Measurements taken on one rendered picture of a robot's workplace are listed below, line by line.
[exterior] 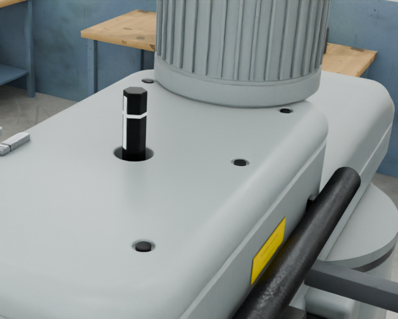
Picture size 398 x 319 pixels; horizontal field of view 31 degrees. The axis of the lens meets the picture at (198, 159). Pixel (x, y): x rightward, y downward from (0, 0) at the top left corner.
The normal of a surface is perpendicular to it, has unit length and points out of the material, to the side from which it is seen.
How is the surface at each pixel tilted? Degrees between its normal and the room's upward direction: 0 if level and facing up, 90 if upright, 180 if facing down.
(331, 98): 0
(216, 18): 90
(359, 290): 90
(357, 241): 0
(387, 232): 0
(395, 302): 90
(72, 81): 90
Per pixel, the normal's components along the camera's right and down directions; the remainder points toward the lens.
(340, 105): 0.06, -0.90
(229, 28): -0.19, 0.41
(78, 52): -0.42, 0.37
